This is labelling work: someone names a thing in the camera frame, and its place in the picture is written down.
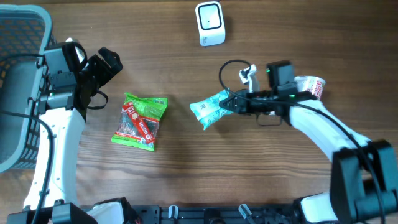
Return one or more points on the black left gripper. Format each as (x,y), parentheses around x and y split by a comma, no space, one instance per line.
(107,73)

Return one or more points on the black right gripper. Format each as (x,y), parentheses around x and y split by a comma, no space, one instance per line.
(242,106)

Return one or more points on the teal snack packet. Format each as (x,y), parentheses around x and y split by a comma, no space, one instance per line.
(208,111)

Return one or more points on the green candy bag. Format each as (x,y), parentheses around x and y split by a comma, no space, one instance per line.
(151,111)

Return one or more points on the red chocolate bar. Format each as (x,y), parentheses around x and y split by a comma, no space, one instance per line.
(138,122)

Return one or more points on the instant noodle cup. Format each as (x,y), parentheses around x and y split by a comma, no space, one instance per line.
(314,85)

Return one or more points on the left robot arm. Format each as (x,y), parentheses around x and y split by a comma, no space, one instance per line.
(70,82)

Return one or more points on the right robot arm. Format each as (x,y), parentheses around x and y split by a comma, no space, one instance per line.
(363,183)

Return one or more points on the white barcode scanner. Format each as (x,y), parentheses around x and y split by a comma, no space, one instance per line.
(210,22)

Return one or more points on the grey plastic basket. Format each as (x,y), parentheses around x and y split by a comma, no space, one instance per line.
(25,32)

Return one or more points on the black mounting rail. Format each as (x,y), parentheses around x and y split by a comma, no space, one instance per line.
(267,214)

